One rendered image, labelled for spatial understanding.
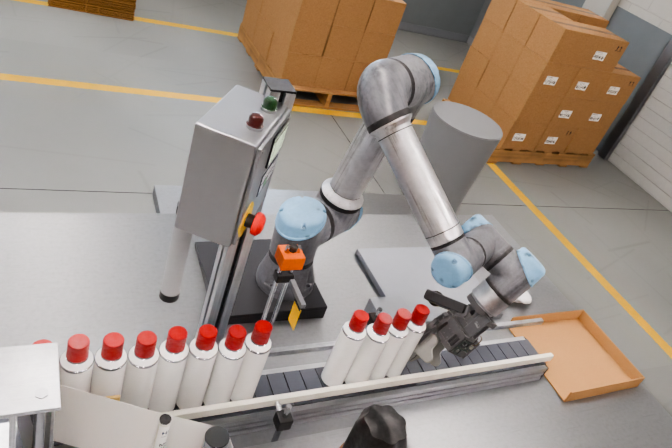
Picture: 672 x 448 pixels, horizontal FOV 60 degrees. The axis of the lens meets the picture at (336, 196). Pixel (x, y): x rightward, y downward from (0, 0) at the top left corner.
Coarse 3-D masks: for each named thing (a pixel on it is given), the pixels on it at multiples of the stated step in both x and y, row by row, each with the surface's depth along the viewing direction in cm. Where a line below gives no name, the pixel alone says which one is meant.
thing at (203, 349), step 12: (204, 324) 104; (204, 336) 101; (216, 336) 103; (192, 348) 104; (204, 348) 103; (216, 348) 105; (192, 360) 104; (204, 360) 103; (192, 372) 105; (204, 372) 105; (192, 384) 107; (204, 384) 108; (180, 396) 110; (192, 396) 109; (180, 408) 111
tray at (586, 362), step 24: (576, 312) 182; (528, 336) 169; (552, 336) 173; (576, 336) 176; (600, 336) 177; (552, 360) 164; (576, 360) 167; (600, 360) 171; (624, 360) 170; (552, 384) 156; (576, 384) 159; (600, 384) 162; (624, 384) 161
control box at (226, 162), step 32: (224, 96) 91; (256, 96) 94; (224, 128) 82; (192, 160) 84; (224, 160) 83; (256, 160) 83; (192, 192) 87; (224, 192) 86; (256, 192) 92; (192, 224) 90; (224, 224) 89
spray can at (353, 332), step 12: (360, 312) 118; (348, 324) 120; (360, 324) 117; (348, 336) 118; (360, 336) 119; (336, 348) 122; (348, 348) 120; (336, 360) 122; (348, 360) 122; (324, 372) 126; (336, 372) 124; (324, 384) 127; (336, 384) 126
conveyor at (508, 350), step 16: (448, 352) 147; (480, 352) 151; (496, 352) 153; (512, 352) 154; (528, 352) 156; (320, 368) 130; (416, 368) 139; (432, 368) 141; (512, 368) 149; (272, 384) 123; (288, 384) 124; (304, 384) 126; (320, 384) 127; (416, 384) 135; (320, 400) 123; (208, 416) 112; (224, 416) 113
